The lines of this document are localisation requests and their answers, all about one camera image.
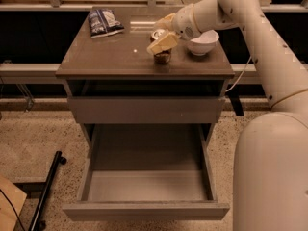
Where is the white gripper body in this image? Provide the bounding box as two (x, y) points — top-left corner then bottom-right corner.
(172, 4), (201, 40)

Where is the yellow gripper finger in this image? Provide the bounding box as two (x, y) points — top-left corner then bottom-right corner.
(153, 13), (175, 31)
(147, 31), (180, 55)

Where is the orange soda can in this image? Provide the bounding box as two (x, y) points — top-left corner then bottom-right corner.
(150, 29), (171, 64)

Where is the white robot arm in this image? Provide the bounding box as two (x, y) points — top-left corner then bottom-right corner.
(147, 0), (308, 231)

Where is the grey drawer cabinet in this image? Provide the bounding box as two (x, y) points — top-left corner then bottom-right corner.
(55, 5), (236, 178)

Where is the closed top drawer front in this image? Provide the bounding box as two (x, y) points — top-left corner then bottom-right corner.
(67, 97), (225, 124)

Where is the open middle drawer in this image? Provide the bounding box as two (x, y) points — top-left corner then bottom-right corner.
(63, 124), (230, 221)

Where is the white ceramic bowl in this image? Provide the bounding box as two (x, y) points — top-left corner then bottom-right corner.
(187, 30), (219, 56)

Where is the blue chip bag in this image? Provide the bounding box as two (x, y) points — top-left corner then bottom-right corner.
(88, 9), (124, 39)

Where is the black metal bar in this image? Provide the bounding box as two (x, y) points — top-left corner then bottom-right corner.
(28, 151), (66, 231)

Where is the cardboard sheet left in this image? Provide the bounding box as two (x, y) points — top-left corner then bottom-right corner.
(0, 174), (27, 231)

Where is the white cable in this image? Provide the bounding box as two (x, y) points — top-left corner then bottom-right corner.
(225, 56), (253, 93)

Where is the black cable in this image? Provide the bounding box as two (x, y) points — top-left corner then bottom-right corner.
(0, 186), (29, 231)

